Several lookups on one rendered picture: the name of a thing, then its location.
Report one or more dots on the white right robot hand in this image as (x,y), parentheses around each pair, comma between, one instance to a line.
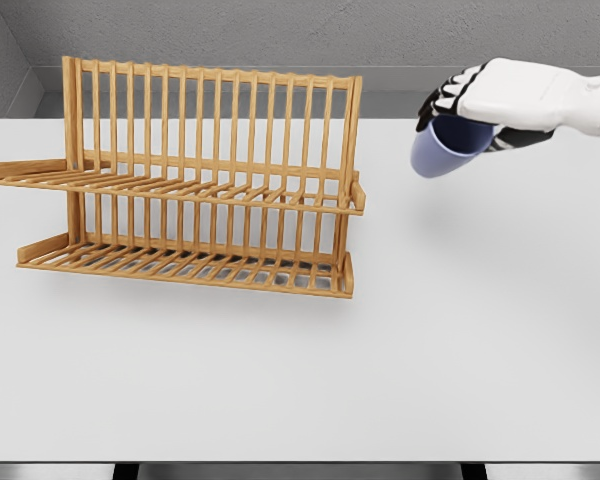
(510,97)

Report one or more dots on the lavender blue cup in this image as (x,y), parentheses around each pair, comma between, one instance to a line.
(442,147)

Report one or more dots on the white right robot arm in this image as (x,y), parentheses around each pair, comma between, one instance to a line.
(596,105)

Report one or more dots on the two-tier wooden dish rack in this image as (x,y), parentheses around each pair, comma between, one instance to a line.
(190,185)

